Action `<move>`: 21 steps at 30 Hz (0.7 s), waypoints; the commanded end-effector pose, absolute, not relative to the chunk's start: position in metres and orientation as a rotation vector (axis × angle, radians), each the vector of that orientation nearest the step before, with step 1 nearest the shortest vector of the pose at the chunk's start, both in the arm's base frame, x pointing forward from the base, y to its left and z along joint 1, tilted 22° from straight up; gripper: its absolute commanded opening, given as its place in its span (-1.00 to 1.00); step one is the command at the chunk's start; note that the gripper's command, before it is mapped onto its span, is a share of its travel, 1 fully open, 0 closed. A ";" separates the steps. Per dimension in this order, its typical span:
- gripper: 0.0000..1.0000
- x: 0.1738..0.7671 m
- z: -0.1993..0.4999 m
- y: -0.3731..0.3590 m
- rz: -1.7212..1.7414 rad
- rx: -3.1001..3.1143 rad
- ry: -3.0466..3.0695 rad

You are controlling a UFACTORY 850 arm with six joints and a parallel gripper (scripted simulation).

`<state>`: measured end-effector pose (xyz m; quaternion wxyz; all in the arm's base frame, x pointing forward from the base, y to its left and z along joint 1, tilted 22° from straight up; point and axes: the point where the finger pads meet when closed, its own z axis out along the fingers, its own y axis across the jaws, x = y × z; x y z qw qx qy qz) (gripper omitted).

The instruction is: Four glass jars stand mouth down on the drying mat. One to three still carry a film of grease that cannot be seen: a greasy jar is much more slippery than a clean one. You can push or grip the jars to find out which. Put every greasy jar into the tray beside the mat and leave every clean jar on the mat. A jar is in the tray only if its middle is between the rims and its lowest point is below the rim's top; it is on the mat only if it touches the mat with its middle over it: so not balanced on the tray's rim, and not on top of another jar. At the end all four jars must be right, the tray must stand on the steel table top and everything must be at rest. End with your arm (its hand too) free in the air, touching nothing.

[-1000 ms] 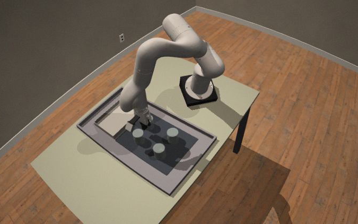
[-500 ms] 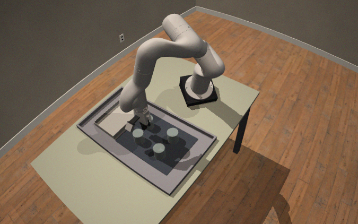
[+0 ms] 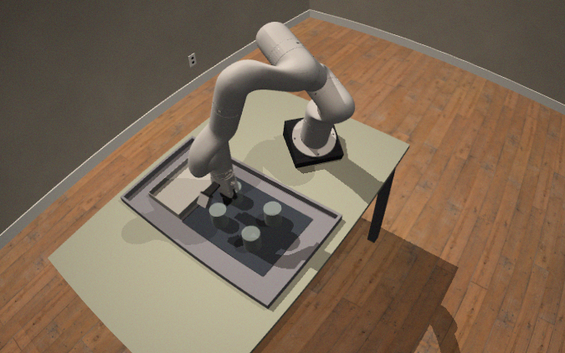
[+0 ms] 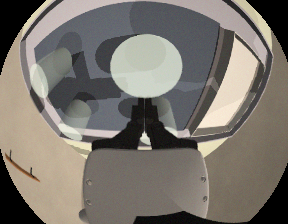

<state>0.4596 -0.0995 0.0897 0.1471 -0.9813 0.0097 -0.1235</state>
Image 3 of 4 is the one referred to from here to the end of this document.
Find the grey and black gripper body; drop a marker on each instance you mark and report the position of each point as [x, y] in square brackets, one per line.
[225, 187]

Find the clear glass jar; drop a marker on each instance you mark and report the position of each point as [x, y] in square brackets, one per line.
[219, 215]
[251, 238]
[273, 214]
[240, 197]

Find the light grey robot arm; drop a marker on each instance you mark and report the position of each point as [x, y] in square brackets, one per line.
[293, 68]

